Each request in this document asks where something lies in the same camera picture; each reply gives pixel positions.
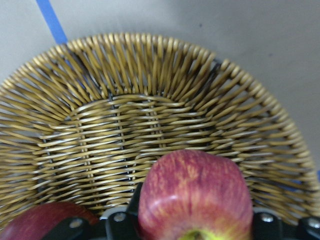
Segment yellow-red apple from basket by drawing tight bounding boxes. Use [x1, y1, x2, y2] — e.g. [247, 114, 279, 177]
[138, 150, 253, 240]

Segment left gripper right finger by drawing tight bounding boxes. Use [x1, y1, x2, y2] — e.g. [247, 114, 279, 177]
[252, 211, 320, 240]

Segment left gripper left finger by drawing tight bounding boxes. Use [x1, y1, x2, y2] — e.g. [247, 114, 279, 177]
[43, 183, 143, 240]

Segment dark red apple in basket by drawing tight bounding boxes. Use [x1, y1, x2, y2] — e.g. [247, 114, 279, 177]
[0, 201, 99, 240]

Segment woven wicker basket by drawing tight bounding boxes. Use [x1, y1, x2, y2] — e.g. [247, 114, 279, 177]
[0, 33, 320, 228]

